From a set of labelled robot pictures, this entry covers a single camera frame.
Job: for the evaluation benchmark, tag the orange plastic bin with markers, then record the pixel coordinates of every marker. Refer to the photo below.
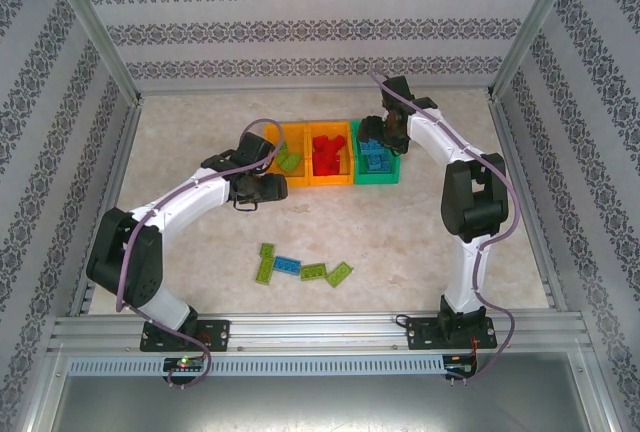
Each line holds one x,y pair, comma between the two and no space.
330,180
292,180

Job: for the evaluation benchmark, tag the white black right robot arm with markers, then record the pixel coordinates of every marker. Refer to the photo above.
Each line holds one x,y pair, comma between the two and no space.
462,282

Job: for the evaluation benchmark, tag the grey metal panel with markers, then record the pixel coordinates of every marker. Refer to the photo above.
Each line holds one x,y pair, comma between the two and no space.
320,404

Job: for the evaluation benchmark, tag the blue lego brick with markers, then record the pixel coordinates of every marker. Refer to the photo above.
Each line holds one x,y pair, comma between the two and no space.
372,168
286,265
371,146
386,164
377,156

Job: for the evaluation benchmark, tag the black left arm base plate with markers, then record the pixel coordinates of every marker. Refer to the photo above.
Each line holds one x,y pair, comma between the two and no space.
217,334

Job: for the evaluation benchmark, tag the green lego brick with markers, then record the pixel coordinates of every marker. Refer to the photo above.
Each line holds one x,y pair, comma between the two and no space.
268,251
264,270
282,147
339,274
285,158
313,271
295,164

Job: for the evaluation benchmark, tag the aluminium mounting rail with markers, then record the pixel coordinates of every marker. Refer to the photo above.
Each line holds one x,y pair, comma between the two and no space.
320,334

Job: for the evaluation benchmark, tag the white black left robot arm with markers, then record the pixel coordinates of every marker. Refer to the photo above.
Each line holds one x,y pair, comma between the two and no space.
190,197

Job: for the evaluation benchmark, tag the aluminium side rail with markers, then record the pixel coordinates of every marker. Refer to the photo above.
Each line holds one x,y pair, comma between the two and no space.
117,172
547,277

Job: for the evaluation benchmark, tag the aluminium frame post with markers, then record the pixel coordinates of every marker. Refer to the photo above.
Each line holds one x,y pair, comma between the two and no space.
532,27
42,392
95,27
602,392

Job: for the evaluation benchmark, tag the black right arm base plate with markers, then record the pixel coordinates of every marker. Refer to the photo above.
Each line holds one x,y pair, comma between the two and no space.
417,334

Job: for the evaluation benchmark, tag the green plastic bin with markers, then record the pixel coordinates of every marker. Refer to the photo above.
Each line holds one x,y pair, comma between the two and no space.
375,179

